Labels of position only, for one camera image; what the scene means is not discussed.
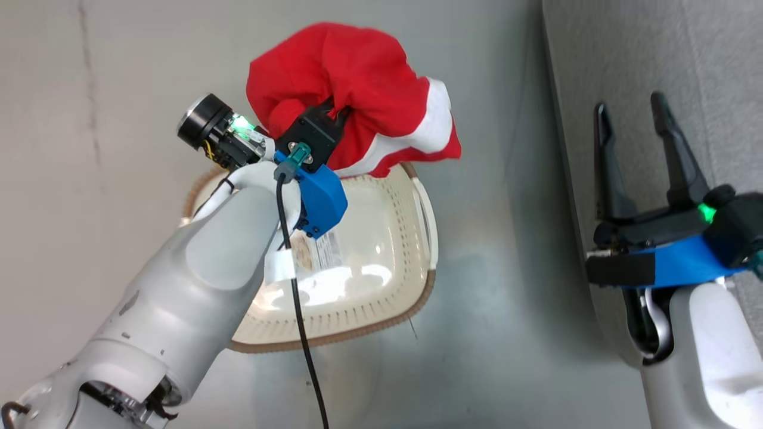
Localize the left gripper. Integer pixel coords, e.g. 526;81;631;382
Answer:
177;94;353;175

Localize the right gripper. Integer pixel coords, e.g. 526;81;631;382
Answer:
593;91;763;269

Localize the red and white garment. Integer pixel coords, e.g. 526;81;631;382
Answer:
246;22;463;178

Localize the grey fabric sofa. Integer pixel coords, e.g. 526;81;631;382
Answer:
541;0;763;370

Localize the white label sticker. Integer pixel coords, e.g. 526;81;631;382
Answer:
291;229;348;276

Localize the beige plastic laundry basket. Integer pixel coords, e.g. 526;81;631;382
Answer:
181;161;439;353

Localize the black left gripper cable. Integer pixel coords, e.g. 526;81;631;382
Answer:
274;142;330;429

